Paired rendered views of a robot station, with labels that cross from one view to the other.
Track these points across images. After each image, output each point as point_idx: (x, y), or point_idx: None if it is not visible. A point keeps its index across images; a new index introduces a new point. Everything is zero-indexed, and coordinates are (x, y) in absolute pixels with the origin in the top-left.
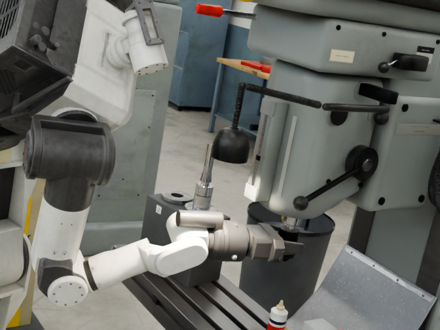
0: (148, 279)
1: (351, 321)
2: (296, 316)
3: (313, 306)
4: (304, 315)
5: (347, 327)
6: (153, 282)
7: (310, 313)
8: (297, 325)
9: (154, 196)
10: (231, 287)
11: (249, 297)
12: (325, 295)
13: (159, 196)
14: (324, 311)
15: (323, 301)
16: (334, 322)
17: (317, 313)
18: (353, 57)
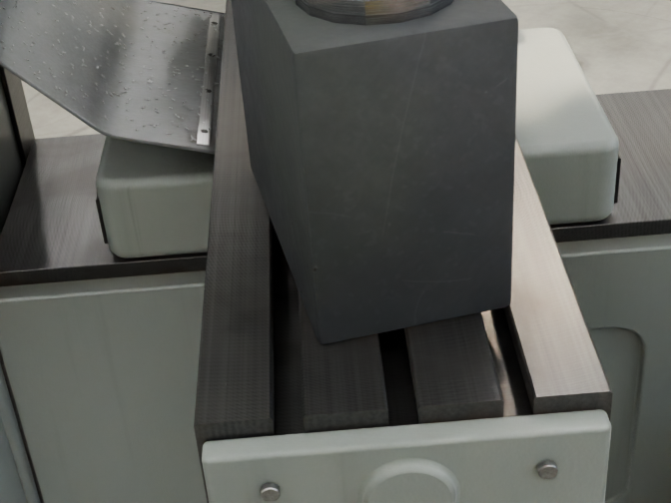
0: (532, 181)
1: (44, 5)
2: (94, 120)
3: (47, 76)
4: (82, 100)
5: (61, 15)
6: (518, 169)
7: (70, 86)
8: (116, 116)
9: (487, 4)
10: (243, 137)
11: (224, 103)
12: (6, 46)
13: (456, 5)
14: (49, 55)
15: (23, 52)
16: (63, 39)
17: (61, 70)
18: None
